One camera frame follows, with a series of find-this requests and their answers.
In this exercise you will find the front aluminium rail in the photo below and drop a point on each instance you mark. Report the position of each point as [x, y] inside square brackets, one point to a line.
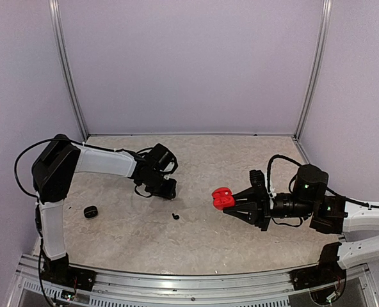
[120, 288]

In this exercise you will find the aluminium frame post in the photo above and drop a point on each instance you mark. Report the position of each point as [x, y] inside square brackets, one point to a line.
[316, 68]
[54, 9]

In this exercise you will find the small black case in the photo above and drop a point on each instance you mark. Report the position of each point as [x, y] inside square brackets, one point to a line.
[90, 212]

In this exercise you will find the red earbud charging case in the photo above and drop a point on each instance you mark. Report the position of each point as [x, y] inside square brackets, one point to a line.
[222, 198]

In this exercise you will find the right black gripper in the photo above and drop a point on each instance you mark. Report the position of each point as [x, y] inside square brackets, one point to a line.
[260, 215]

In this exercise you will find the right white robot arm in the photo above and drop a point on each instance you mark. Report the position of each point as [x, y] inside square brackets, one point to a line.
[308, 200]

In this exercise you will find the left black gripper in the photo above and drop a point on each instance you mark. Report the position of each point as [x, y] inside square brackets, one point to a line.
[168, 193]

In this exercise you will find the left aluminium frame post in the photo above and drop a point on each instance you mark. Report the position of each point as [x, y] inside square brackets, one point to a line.
[54, 9]

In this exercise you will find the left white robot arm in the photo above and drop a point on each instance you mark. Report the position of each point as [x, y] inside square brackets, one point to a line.
[54, 169]

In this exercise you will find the right aluminium frame post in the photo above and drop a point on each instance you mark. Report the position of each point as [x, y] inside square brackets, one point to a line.
[316, 68]

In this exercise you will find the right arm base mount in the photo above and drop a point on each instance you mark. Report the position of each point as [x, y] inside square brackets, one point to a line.
[327, 270]

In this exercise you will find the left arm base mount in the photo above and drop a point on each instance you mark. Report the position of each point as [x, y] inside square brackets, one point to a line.
[60, 272]

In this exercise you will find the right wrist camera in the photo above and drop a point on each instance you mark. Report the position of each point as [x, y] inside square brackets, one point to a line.
[257, 180]

